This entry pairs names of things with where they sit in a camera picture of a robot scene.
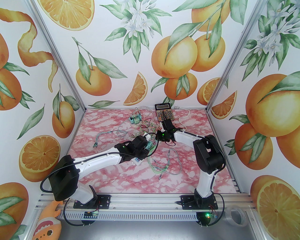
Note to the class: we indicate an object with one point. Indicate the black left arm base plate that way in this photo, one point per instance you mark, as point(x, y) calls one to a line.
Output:
point(105, 201)

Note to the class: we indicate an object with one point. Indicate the black controller with LED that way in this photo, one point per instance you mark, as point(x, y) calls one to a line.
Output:
point(206, 216)

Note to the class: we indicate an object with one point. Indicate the aluminium frame post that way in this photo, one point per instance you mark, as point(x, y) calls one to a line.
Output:
point(234, 51)
point(58, 61)

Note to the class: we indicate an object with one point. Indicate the beige desk calculator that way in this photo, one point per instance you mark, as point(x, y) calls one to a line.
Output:
point(164, 112)

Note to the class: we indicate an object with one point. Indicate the small green circuit board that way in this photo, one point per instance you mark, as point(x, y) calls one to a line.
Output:
point(91, 214)

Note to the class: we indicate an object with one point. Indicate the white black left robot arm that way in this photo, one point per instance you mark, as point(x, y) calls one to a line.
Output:
point(98, 161)

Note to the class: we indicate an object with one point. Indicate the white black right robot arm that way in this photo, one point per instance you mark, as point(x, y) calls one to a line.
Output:
point(208, 154)

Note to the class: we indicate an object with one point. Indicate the pale green cube charger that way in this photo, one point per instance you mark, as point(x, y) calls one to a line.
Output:
point(138, 117)

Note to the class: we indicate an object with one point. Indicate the teal cube charger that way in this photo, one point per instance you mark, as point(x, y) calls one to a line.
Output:
point(133, 120)
point(150, 145)

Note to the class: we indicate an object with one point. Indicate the white power strip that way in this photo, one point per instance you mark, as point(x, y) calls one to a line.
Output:
point(137, 161)

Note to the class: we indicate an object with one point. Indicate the white cube charger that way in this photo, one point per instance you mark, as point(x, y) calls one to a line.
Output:
point(147, 136)

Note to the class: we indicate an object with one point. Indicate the orange plush fish toy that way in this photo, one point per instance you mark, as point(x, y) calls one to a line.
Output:
point(46, 222)

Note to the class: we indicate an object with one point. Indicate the aluminium frame rail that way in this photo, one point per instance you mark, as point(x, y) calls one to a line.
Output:
point(145, 204)

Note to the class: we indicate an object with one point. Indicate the clear tape roll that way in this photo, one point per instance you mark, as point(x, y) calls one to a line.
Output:
point(227, 214)

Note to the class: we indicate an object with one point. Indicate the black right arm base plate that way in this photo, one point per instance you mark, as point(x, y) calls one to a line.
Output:
point(187, 202)

